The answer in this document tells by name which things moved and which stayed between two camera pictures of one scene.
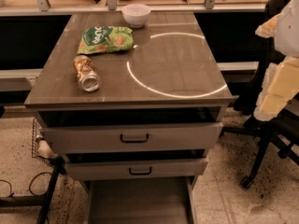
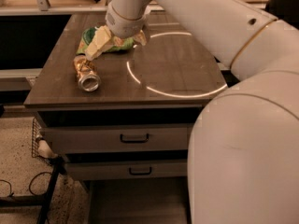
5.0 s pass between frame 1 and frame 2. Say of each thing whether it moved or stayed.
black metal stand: stayed
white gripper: moved
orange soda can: stayed
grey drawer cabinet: stayed
